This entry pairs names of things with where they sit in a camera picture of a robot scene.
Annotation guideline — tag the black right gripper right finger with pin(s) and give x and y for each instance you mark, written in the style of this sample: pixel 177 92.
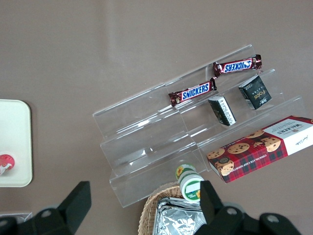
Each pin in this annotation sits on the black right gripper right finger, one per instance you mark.
pixel 210 205

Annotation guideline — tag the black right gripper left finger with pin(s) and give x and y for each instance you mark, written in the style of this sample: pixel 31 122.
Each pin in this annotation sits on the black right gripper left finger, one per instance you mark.
pixel 73 208

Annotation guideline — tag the oval wicker basket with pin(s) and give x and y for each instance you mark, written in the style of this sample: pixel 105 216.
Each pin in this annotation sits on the oval wicker basket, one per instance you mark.
pixel 149 210

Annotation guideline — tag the beige plastic serving tray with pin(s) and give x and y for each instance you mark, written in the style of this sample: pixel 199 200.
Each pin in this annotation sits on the beige plastic serving tray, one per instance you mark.
pixel 14 127

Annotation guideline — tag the green white yogurt cup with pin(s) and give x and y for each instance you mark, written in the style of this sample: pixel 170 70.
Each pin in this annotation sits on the green white yogurt cup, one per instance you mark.
pixel 188 180

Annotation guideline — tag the stack of foil containers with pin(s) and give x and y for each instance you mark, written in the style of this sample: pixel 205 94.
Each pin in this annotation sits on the stack of foil containers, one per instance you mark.
pixel 176 218

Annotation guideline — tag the red tartan cookie box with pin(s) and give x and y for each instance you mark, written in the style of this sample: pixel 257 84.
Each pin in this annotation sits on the red tartan cookie box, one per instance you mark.
pixel 256 149

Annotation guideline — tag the red lidded small cup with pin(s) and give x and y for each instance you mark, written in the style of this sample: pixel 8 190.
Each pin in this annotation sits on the red lidded small cup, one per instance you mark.
pixel 6 163

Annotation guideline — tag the clear acrylic step stand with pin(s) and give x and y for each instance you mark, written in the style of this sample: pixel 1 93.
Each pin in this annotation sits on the clear acrylic step stand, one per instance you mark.
pixel 146 137

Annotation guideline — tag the small black box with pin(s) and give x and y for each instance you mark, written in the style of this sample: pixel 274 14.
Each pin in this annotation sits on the small black box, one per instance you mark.
pixel 223 111
pixel 256 94

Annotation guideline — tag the Snickers chocolate bar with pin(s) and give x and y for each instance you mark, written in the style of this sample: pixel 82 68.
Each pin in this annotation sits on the Snickers chocolate bar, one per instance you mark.
pixel 236 66
pixel 193 91

